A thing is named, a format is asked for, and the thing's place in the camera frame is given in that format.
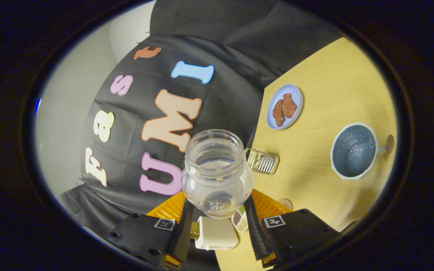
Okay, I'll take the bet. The small patterned oval dish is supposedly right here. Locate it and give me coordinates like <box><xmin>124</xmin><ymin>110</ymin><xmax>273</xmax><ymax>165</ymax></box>
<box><xmin>232</xmin><ymin>205</ymin><xmax>249</xmax><ymax>233</ymax></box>

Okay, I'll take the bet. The cream square coaster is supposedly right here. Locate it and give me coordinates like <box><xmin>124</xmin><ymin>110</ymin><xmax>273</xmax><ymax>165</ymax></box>
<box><xmin>194</xmin><ymin>216</ymin><xmax>239</xmax><ymax>251</ymax></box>

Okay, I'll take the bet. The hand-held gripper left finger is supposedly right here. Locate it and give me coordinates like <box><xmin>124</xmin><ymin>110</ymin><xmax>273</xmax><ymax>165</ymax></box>
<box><xmin>103</xmin><ymin>191</ymin><xmax>200</xmax><ymax>270</ymax></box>

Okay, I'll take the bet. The wooden table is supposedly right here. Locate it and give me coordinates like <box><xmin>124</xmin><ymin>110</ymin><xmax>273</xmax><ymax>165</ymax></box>
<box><xmin>215</xmin><ymin>37</ymin><xmax>398</xmax><ymax>271</ymax></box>

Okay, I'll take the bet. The black backdrop cloth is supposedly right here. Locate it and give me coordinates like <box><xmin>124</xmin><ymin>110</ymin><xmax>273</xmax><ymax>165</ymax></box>
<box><xmin>57</xmin><ymin>0</ymin><xmax>344</xmax><ymax>271</ymax></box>

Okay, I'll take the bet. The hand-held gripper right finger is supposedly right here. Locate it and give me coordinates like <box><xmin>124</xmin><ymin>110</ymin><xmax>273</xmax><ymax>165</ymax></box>
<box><xmin>243</xmin><ymin>188</ymin><xmax>341</xmax><ymax>269</ymax></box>

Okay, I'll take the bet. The clear glass bottle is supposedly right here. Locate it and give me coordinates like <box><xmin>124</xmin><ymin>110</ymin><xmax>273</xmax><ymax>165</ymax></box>
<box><xmin>181</xmin><ymin>129</ymin><xmax>254</xmax><ymax>220</ymax></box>

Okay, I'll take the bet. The brown food piece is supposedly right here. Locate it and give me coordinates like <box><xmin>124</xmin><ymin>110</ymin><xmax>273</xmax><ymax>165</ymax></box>
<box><xmin>282</xmin><ymin>93</ymin><xmax>298</xmax><ymax>119</ymax></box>
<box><xmin>272</xmin><ymin>99</ymin><xmax>286</xmax><ymax>127</ymax></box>

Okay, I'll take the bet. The light blue plate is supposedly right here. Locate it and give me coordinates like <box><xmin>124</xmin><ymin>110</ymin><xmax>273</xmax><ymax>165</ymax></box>
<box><xmin>266</xmin><ymin>84</ymin><xmax>303</xmax><ymax>130</ymax></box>

